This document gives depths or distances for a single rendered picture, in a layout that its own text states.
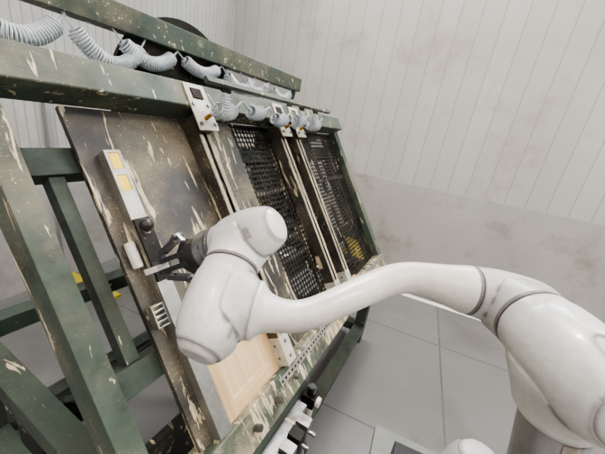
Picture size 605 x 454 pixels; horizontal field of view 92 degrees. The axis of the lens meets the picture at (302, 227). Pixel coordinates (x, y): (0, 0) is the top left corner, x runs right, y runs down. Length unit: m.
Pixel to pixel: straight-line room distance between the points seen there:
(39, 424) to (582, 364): 1.45
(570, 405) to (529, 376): 0.06
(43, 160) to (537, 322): 1.16
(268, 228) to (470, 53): 4.02
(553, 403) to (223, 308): 0.48
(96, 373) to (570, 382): 0.90
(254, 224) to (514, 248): 4.22
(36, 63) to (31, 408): 1.11
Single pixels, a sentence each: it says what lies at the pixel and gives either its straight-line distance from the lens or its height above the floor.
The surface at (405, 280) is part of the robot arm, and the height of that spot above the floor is 1.61.
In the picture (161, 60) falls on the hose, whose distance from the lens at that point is 1.76.
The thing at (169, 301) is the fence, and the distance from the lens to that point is 1.01.
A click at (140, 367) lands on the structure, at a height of 1.13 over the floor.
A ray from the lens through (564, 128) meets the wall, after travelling 4.47.
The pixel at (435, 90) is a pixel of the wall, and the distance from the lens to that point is 4.30.
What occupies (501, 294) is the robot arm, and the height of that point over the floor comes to 1.62.
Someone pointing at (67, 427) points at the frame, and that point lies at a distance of 1.42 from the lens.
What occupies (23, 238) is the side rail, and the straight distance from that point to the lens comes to 0.90.
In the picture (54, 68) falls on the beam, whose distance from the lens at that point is 1.07.
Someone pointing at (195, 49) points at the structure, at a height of 2.13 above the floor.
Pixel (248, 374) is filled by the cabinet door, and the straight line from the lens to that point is 1.24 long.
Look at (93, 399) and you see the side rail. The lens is 0.92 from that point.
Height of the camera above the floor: 1.86
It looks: 19 degrees down
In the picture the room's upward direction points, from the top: 9 degrees clockwise
